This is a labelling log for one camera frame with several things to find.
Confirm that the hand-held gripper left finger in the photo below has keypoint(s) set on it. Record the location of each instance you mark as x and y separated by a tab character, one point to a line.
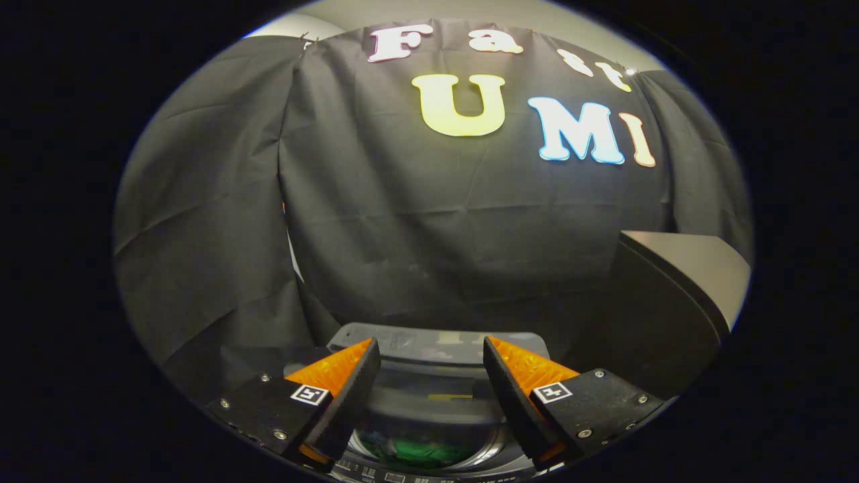
349	396

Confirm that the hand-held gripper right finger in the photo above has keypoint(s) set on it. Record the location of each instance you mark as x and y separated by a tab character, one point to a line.
511	396

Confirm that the dark glass washing machine lid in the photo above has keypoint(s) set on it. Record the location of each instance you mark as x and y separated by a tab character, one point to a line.
429	396

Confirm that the grey washing machine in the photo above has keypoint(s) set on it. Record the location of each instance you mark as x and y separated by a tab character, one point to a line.
376	473

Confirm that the green polo shirt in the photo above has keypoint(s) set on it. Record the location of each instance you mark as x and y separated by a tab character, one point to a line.
423	453

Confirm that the black backdrop cloth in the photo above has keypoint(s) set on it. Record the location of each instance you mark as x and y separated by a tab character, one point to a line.
402	221

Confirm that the beige cabinet with black frame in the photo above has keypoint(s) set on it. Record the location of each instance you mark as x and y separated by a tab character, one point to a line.
671	315

